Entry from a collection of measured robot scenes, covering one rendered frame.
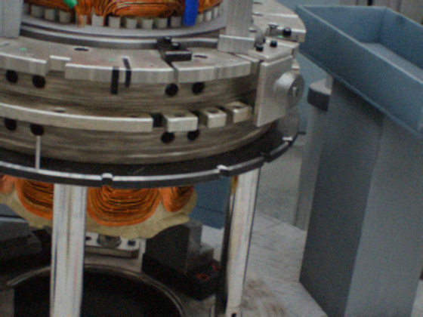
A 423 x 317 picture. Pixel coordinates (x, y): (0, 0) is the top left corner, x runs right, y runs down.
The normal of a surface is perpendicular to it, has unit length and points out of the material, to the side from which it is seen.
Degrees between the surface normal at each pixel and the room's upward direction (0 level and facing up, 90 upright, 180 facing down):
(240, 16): 90
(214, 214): 90
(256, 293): 0
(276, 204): 0
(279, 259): 0
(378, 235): 90
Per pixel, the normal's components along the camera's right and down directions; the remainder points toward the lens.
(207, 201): -0.39, 0.35
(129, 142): 0.20, 0.43
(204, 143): 0.59, 0.39
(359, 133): -0.94, 0.05
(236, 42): -0.07, 0.41
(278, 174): 0.10, -0.90
